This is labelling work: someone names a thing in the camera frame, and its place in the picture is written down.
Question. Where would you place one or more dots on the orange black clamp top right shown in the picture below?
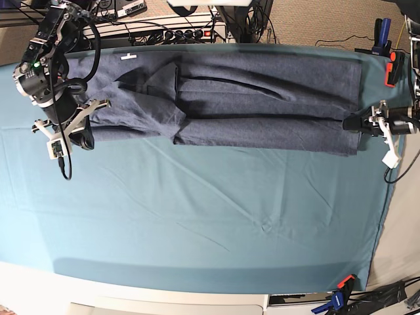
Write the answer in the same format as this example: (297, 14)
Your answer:
(394, 68)

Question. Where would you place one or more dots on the white power strip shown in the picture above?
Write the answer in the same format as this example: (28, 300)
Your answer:
(140, 33)

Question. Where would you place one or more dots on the teal table cloth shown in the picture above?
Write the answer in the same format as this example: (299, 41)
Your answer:
(143, 212)

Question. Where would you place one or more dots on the orange blue clamp bottom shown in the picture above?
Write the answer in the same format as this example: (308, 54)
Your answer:
(339, 298)

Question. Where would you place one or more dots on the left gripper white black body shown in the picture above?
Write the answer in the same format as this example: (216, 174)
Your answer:
(394, 122)

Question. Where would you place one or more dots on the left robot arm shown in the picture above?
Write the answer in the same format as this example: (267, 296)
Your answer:
(410, 10)

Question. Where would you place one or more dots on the blue clamp top right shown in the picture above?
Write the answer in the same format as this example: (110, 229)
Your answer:
(382, 44)

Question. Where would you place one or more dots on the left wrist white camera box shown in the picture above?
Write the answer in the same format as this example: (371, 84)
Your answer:
(391, 159)

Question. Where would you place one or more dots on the blue-grey heathered T-shirt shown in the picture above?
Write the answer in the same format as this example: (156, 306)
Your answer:
(239, 99)

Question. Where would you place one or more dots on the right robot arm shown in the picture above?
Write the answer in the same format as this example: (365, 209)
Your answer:
(43, 74)

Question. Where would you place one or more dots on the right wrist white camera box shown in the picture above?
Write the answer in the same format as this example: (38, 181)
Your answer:
(58, 149)

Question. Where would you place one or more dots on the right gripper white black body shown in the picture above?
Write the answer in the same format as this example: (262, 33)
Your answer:
(69, 114)

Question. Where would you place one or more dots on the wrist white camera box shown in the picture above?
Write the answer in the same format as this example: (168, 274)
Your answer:
(391, 159)
(58, 149)

